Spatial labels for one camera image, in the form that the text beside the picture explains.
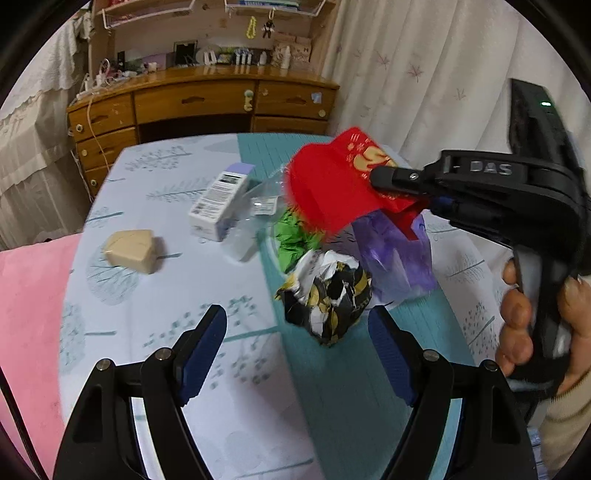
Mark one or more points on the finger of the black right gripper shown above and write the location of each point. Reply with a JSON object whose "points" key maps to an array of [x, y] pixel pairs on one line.
{"points": [[390, 180]]}

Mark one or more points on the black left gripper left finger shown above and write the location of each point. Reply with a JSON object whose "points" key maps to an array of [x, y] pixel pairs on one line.
{"points": [[174, 375]]}

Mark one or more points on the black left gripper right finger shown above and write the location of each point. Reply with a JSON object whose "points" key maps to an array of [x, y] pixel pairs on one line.
{"points": [[413, 372]]}

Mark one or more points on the purple plastic bag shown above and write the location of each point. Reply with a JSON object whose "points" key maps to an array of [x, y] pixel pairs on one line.
{"points": [[401, 269]]}

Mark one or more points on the red fabric pouch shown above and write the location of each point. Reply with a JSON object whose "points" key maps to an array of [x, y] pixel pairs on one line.
{"points": [[329, 185]]}

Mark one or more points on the black yellow wrapper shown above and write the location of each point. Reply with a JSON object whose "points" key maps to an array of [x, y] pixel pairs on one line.
{"points": [[325, 295]]}

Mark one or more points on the beige wedge block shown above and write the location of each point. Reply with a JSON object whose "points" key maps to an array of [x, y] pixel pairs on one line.
{"points": [[131, 249]]}

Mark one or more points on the green wrapper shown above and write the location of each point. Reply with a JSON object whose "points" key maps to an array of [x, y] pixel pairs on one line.
{"points": [[294, 238]]}

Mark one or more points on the clear plastic packaging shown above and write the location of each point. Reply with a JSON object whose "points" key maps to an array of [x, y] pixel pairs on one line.
{"points": [[258, 208]]}

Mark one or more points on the white purple product box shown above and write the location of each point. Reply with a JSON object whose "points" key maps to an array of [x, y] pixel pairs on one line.
{"points": [[212, 214]]}

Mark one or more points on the white floral curtain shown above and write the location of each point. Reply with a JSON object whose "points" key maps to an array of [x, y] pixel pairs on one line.
{"points": [[425, 76]]}

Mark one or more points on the pink blanket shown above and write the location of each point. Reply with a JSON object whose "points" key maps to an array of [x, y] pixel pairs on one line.
{"points": [[33, 285]]}

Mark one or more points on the white lace covered furniture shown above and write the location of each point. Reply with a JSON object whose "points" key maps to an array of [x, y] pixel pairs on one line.
{"points": [[43, 195]]}

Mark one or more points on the wooden desk with drawers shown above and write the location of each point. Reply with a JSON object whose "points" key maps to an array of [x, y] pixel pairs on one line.
{"points": [[194, 101]]}

